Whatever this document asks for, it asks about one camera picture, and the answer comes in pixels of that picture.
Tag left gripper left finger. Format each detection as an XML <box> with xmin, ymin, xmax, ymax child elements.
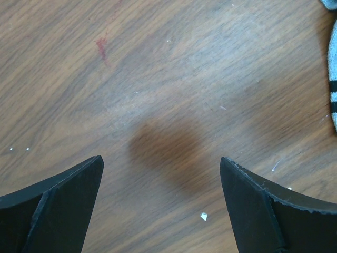
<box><xmin>1</xmin><ymin>155</ymin><xmax>104</xmax><ymax>252</ymax></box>

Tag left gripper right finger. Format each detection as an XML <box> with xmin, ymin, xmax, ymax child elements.
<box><xmin>220</xmin><ymin>158</ymin><xmax>336</xmax><ymax>252</ymax></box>

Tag grey sock black stripes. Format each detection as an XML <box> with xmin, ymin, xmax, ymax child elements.
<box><xmin>320</xmin><ymin>0</ymin><xmax>337</xmax><ymax>133</ymax></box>

